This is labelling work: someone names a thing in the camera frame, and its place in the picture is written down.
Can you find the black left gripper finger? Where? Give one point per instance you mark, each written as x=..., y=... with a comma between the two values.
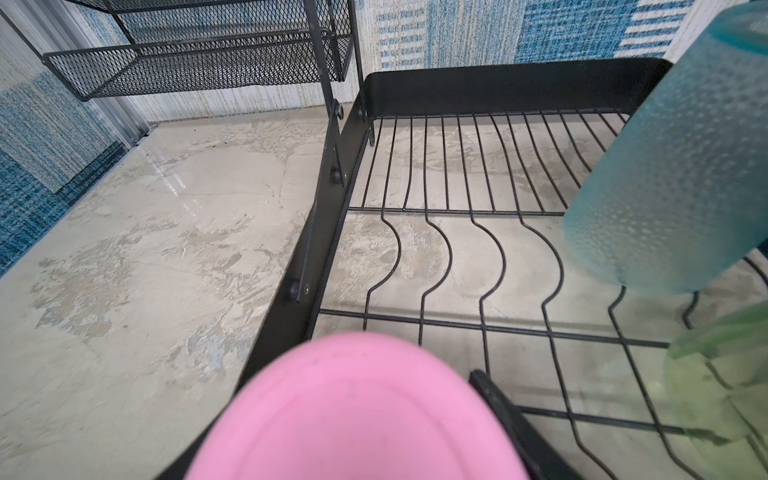
x=516, y=432

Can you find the green cup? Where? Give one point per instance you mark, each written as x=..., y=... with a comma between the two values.
x=715, y=378

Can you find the teal frosted cup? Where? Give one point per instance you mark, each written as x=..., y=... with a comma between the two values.
x=680, y=195

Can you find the black two-tier dish rack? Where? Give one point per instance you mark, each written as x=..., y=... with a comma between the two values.
x=438, y=220

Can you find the pink cup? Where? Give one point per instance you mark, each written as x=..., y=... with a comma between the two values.
x=357, y=406

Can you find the black mesh shelf rack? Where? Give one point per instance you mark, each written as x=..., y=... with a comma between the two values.
x=180, y=46

